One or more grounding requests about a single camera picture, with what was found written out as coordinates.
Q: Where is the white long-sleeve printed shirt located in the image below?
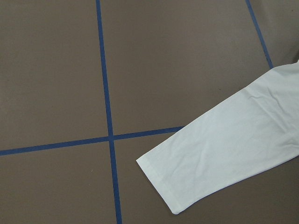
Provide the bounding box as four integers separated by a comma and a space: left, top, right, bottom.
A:
137, 63, 299, 213

